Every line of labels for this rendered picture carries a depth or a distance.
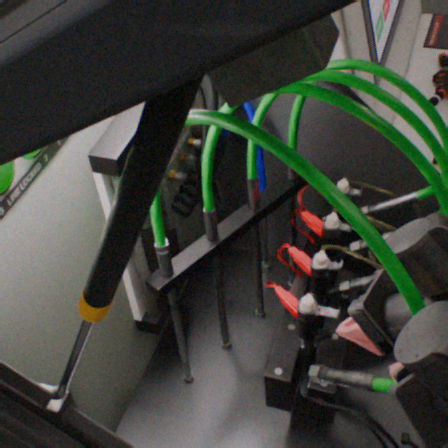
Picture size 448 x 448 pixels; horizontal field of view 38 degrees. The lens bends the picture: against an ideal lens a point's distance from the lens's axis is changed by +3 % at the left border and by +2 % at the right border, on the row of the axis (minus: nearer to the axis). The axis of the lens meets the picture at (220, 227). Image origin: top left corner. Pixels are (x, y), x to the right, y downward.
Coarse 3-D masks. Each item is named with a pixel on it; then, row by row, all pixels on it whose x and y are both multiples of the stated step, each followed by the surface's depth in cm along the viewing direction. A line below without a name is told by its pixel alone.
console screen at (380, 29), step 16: (368, 0) 108; (384, 0) 119; (400, 0) 133; (368, 16) 108; (384, 16) 119; (368, 32) 108; (384, 32) 119; (368, 48) 110; (384, 48) 119; (384, 64) 120
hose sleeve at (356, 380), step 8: (328, 368) 75; (336, 368) 74; (320, 376) 75; (328, 376) 74; (336, 376) 73; (344, 376) 72; (352, 376) 71; (360, 376) 70; (368, 376) 70; (376, 376) 69; (336, 384) 73; (344, 384) 72; (352, 384) 71; (360, 384) 70; (368, 384) 69; (376, 392) 69
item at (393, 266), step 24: (192, 120) 63; (216, 120) 60; (240, 120) 59; (264, 144) 57; (312, 168) 56; (336, 192) 55; (360, 216) 55; (384, 240) 56; (384, 264) 56; (408, 288) 56; (384, 384) 67
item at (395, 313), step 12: (372, 276) 75; (384, 276) 74; (372, 288) 72; (384, 288) 74; (396, 288) 75; (360, 300) 72; (372, 300) 72; (384, 300) 73; (396, 300) 71; (372, 312) 71; (384, 312) 72; (396, 312) 71; (408, 312) 69; (384, 324) 72; (396, 324) 71; (384, 336) 72; (396, 336) 72
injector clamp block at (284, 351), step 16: (352, 240) 107; (352, 256) 105; (368, 256) 110; (352, 272) 102; (336, 304) 98; (288, 320) 97; (336, 320) 96; (288, 336) 95; (336, 336) 94; (272, 352) 93; (288, 352) 93; (320, 352) 92; (336, 352) 92; (272, 368) 91; (288, 368) 91; (272, 384) 91; (288, 384) 90; (320, 384) 89; (272, 400) 94; (288, 400) 93; (336, 400) 91; (320, 416) 93
